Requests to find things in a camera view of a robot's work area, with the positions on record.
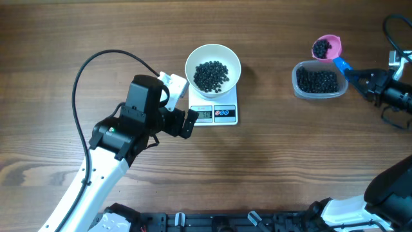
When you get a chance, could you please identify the white digital kitchen scale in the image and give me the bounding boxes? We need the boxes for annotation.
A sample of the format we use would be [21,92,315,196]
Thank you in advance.
[189,86,238,126]

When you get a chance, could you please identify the black beans pile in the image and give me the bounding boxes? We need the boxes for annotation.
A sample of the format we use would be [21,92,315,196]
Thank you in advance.
[295,67,340,93]

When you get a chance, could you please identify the pink scoop blue handle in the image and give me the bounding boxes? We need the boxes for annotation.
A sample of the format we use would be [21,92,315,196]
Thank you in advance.
[311,34,352,81]

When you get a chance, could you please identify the clear plastic container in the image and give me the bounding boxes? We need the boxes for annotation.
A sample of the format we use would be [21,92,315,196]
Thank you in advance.
[292,60,349,100]

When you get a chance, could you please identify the left black camera cable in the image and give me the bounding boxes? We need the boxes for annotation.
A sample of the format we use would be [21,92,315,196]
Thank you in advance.
[53,49,161,232]

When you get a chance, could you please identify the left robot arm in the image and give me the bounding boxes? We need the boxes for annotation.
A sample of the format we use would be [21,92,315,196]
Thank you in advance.
[41,73,198,231]

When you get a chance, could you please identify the black beans in scoop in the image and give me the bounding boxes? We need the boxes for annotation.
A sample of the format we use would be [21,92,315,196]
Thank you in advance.
[312,39,332,59]

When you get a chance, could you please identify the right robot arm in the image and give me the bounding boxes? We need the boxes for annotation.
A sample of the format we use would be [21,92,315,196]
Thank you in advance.
[302,69,411,231]

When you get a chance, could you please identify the black beans in bowl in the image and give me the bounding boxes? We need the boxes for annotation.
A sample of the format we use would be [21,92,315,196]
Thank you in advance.
[194,61,229,93]

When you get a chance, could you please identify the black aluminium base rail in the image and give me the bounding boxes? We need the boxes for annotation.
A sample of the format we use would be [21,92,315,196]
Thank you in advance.
[89,211,320,232]

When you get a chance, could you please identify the white round bowl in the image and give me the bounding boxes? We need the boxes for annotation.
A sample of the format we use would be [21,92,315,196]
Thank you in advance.
[185,44,241,98]

